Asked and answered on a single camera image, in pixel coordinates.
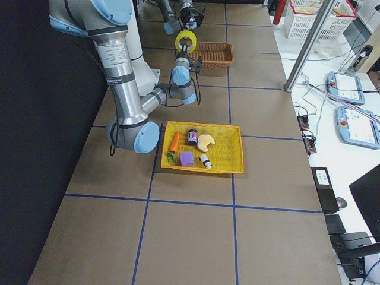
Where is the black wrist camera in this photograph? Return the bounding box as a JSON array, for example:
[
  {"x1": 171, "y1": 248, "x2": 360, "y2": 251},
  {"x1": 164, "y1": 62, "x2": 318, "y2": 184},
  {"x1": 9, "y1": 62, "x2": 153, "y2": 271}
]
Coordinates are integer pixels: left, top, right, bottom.
[{"x1": 192, "y1": 56, "x2": 203, "y2": 74}]

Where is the white pedestal column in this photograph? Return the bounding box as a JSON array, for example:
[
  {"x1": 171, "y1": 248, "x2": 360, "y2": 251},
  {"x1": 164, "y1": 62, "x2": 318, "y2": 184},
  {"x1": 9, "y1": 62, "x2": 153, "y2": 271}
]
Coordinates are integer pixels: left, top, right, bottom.
[{"x1": 125, "y1": 1, "x2": 160, "y2": 97}]

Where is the black monitor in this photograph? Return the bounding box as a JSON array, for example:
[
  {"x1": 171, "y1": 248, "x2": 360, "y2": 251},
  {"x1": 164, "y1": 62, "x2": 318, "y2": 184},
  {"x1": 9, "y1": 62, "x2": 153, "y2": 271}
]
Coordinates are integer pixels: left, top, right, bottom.
[{"x1": 349, "y1": 165, "x2": 380, "y2": 242}]

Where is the black rectangular box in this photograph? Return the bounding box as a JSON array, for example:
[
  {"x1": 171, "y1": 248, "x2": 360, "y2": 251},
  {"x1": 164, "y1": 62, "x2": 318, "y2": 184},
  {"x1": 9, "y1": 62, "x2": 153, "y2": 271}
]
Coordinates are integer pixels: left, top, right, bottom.
[{"x1": 311, "y1": 167, "x2": 339, "y2": 214}]

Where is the toy croissant bread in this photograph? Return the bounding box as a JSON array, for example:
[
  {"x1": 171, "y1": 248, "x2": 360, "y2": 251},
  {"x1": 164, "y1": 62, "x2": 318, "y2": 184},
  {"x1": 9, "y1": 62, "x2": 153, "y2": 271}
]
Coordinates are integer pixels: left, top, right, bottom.
[{"x1": 197, "y1": 134, "x2": 215, "y2": 153}]

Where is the blue teach pendant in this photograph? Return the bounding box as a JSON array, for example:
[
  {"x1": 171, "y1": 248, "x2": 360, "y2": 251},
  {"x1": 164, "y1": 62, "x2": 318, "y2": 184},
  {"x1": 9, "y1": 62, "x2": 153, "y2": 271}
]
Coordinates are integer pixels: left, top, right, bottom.
[
  {"x1": 327, "y1": 71, "x2": 365, "y2": 105},
  {"x1": 335, "y1": 106, "x2": 379, "y2": 150}
]

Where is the brown wicker basket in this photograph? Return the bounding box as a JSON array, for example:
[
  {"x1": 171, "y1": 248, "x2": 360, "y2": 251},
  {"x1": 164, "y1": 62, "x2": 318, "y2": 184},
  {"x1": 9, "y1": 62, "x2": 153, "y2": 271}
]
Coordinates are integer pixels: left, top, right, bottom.
[{"x1": 189, "y1": 42, "x2": 234, "y2": 68}]

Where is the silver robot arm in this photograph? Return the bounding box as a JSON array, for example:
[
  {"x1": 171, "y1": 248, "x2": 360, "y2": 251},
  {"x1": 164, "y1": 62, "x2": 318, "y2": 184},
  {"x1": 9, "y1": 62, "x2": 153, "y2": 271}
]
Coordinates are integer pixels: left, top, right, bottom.
[
  {"x1": 151, "y1": 0, "x2": 206, "y2": 35},
  {"x1": 49, "y1": 1, "x2": 202, "y2": 153}
]

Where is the far blue teach pendant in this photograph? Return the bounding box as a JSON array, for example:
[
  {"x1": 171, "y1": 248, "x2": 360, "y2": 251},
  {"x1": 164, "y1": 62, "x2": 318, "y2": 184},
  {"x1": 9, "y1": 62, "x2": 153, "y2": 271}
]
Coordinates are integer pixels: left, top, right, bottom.
[{"x1": 327, "y1": 71, "x2": 365, "y2": 105}]

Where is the black camera cable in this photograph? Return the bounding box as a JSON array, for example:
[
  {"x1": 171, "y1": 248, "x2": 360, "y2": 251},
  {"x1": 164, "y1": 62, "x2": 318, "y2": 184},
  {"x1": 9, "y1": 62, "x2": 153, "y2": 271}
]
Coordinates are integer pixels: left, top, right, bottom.
[{"x1": 166, "y1": 71, "x2": 202, "y2": 108}]

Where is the yellow tape roll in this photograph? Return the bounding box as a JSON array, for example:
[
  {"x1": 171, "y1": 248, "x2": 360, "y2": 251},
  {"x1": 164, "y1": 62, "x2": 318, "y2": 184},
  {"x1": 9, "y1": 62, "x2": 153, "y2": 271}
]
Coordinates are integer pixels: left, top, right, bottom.
[{"x1": 175, "y1": 30, "x2": 197, "y2": 54}]

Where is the aluminium frame post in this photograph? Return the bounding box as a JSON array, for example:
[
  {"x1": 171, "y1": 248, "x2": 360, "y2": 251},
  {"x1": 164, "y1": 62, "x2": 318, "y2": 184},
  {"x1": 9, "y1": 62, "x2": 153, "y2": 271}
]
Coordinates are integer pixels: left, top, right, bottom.
[{"x1": 284, "y1": 0, "x2": 334, "y2": 93}]

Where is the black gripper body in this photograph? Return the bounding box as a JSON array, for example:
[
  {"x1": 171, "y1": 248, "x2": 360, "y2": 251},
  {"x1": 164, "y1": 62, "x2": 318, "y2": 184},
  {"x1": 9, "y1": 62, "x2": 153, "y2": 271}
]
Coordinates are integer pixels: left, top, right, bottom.
[
  {"x1": 176, "y1": 51, "x2": 191, "y2": 59},
  {"x1": 181, "y1": 7, "x2": 202, "y2": 29}
]

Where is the purple drink can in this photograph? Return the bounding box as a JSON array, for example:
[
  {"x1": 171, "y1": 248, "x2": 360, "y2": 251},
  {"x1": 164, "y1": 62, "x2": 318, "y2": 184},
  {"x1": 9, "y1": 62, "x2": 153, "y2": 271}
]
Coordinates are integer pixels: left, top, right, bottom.
[{"x1": 187, "y1": 129, "x2": 198, "y2": 146}]

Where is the metal rod green tip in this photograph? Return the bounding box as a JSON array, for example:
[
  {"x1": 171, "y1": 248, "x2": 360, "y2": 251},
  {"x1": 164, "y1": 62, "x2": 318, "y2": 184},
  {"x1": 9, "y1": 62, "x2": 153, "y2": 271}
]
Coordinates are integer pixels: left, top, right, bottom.
[{"x1": 302, "y1": 81, "x2": 379, "y2": 124}]

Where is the red cylinder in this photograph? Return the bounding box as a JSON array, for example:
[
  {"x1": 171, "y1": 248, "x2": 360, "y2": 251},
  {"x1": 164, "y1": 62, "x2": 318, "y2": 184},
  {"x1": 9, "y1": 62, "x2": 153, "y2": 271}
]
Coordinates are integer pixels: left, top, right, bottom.
[{"x1": 273, "y1": 0, "x2": 288, "y2": 25}]

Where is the orange toy carrot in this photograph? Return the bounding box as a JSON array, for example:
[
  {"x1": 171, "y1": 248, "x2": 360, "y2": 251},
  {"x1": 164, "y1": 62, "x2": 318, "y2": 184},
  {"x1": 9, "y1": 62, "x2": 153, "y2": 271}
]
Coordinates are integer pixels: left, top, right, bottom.
[{"x1": 168, "y1": 132, "x2": 181, "y2": 153}]

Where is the purple foam cube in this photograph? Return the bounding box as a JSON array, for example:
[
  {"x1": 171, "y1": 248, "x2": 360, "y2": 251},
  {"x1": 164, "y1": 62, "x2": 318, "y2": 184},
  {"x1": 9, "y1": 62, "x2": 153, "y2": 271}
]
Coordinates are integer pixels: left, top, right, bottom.
[{"x1": 180, "y1": 151, "x2": 195, "y2": 167}]

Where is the toy panda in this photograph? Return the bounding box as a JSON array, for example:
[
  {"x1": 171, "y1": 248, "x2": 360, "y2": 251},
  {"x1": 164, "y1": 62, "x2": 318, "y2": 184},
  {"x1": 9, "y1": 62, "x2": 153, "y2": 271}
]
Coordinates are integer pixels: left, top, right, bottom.
[{"x1": 199, "y1": 154, "x2": 213, "y2": 169}]

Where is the white plastic crate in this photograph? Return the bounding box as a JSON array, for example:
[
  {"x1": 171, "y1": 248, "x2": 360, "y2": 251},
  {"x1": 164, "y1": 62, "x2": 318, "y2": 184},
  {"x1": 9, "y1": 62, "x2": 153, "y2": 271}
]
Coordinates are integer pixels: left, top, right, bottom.
[{"x1": 284, "y1": 1, "x2": 357, "y2": 40}]

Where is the near blue teach pendant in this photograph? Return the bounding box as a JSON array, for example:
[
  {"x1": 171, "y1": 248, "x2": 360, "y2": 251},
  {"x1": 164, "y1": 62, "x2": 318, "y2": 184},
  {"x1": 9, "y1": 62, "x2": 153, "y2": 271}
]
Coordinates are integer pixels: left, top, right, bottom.
[{"x1": 335, "y1": 106, "x2": 379, "y2": 150}]

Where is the yellow woven basket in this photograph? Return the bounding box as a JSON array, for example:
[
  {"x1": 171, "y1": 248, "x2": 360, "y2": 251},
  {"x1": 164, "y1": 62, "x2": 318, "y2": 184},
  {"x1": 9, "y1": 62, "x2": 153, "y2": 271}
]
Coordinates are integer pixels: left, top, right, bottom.
[{"x1": 161, "y1": 121, "x2": 244, "y2": 174}]

